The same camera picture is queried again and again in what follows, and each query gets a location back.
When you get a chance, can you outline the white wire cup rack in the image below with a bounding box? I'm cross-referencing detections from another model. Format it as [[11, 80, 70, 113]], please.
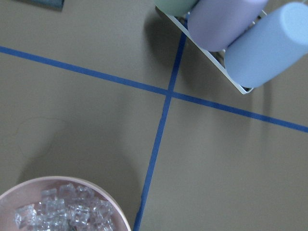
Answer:
[[155, 6, 254, 95]]

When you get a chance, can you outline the blue cup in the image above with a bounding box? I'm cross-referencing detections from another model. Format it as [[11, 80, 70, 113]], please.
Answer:
[[224, 2, 308, 88]]

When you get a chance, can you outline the purple cup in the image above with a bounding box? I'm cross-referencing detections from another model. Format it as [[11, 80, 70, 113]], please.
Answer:
[[187, 0, 268, 51]]

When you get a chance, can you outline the clear ice cubes pile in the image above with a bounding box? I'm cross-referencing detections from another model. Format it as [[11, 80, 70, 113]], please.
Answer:
[[14, 183, 116, 231]]

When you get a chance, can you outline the green cup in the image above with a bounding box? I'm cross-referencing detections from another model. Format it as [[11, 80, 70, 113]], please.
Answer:
[[154, 0, 198, 16]]

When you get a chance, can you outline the pink bowl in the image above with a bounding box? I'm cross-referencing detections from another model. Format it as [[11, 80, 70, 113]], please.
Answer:
[[0, 176, 131, 231]]

